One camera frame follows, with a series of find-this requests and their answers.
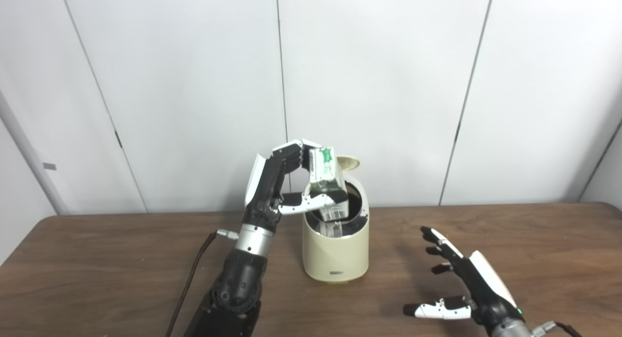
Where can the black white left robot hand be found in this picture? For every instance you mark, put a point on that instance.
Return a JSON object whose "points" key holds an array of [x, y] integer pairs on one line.
{"points": [[262, 191]]}

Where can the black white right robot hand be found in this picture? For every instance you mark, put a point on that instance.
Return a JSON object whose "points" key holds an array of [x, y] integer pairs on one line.
{"points": [[486, 293]]}

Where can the green white milk carton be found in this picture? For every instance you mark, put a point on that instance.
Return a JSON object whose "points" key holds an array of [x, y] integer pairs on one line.
{"points": [[325, 172]]}

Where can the cream round bin lid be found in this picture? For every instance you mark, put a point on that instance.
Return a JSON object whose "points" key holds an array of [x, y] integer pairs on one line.
{"points": [[350, 163]]}

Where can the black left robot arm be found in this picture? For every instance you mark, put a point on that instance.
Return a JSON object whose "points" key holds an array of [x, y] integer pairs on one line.
{"points": [[238, 283]]}

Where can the cream-colored bin body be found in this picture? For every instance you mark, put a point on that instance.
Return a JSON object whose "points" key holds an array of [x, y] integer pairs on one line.
{"points": [[335, 257]]}

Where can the white wall corner post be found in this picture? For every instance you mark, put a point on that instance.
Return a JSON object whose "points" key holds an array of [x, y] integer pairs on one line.
{"points": [[29, 152]]}

